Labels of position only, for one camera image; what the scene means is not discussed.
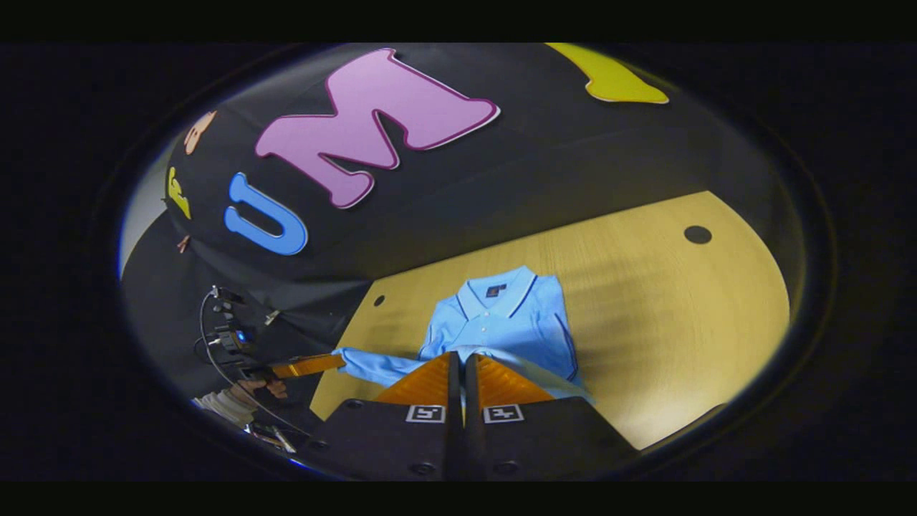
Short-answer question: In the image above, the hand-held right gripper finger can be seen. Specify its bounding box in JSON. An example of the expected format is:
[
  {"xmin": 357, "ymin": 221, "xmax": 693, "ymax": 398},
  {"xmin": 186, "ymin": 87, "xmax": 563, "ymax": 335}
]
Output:
[
  {"xmin": 297, "ymin": 351, "xmax": 463, "ymax": 481},
  {"xmin": 464, "ymin": 353, "xmax": 638, "ymax": 481}
]

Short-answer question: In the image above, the light blue T-shirt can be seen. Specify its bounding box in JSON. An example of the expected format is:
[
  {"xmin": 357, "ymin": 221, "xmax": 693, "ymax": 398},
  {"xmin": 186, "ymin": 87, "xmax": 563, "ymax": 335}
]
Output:
[{"xmin": 333, "ymin": 266, "xmax": 595, "ymax": 406}]

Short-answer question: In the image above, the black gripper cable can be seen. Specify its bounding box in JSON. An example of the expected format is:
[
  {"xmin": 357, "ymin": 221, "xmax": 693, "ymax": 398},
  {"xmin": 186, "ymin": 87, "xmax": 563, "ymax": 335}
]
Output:
[{"xmin": 198, "ymin": 289, "xmax": 310, "ymax": 436}]

